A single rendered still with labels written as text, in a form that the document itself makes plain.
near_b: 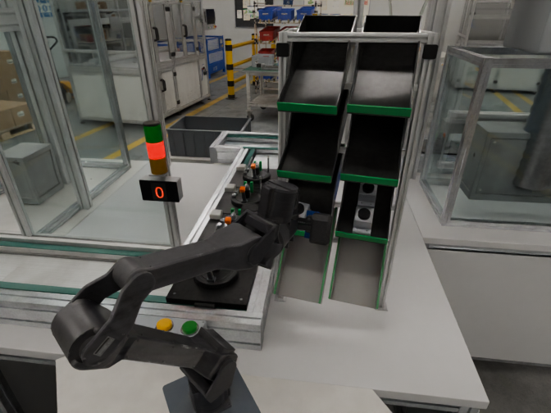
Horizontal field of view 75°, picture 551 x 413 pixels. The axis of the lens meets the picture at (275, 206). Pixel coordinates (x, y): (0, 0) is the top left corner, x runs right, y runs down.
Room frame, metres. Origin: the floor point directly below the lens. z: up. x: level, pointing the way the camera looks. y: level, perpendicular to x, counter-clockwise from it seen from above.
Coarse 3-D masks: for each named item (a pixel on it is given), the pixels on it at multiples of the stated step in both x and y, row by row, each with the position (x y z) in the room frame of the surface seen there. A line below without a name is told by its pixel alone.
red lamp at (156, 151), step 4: (148, 144) 1.01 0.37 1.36; (152, 144) 1.01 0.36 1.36; (156, 144) 1.01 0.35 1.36; (160, 144) 1.02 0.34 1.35; (148, 148) 1.02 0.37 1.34; (152, 148) 1.01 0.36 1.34; (156, 148) 1.01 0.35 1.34; (160, 148) 1.02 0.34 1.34; (164, 148) 1.04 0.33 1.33; (148, 152) 1.02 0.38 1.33; (152, 152) 1.01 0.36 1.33; (156, 152) 1.01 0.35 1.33; (160, 152) 1.02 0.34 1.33; (164, 152) 1.03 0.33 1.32; (148, 156) 1.02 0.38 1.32; (152, 156) 1.01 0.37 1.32; (156, 156) 1.01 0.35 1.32; (160, 156) 1.02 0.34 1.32; (164, 156) 1.03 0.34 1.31
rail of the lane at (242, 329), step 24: (0, 288) 0.84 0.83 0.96; (0, 312) 0.79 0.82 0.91; (24, 312) 0.78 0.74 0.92; (48, 312) 0.77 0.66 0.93; (144, 312) 0.74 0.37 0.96; (168, 312) 0.74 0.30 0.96; (192, 312) 0.75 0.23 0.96; (216, 312) 0.74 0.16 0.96; (240, 312) 0.74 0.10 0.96; (240, 336) 0.70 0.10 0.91
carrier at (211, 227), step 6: (216, 210) 1.27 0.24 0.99; (234, 210) 1.19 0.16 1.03; (240, 210) 1.18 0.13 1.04; (210, 216) 1.24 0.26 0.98; (216, 216) 1.23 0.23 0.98; (222, 216) 1.25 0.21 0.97; (234, 216) 1.14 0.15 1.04; (210, 222) 1.21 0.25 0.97; (216, 222) 1.21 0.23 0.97; (222, 222) 1.16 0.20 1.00; (204, 228) 1.17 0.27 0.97; (210, 228) 1.17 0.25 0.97; (216, 228) 1.14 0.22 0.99; (204, 234) 1.12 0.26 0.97; (210, 234) 1.12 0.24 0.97; (198, 240) 1.08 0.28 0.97
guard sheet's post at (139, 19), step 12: (132, 0) 1.05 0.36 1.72; (132, 12) 1.05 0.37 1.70; (144, 12) 1.07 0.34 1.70; (144, 24) 1.06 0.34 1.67; (144, 36) 1.05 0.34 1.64; (144, 48) 1.05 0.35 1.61; (144, 60) 1.06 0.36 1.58; (144, 72) 1.05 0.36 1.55; (144, 84) 1.05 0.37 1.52; (156, 84) 1.07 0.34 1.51; (156, 96) 1.06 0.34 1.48; (156, 108) 1.05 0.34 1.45; (168, 168) 1.07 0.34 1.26; (168, 204) 1.05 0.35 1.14; (168, 216) 1.05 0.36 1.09; (168, 228) 1.05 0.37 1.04; (180, 240) 1.08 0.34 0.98
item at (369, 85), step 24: (384, 24) 0.99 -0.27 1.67; (408, 24) 0.97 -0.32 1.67; (360, 48) 0.91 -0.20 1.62; (384, 48) 0.99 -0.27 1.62; (408, 48) 0.97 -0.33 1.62; (360, 72) 0.91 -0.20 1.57; (384, 72) 0.90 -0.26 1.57; (408, 72) 0.89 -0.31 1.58; (360, 96) 0.83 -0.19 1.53; (384, 96) 0.82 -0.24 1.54; (408, 96) 0.81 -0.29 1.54
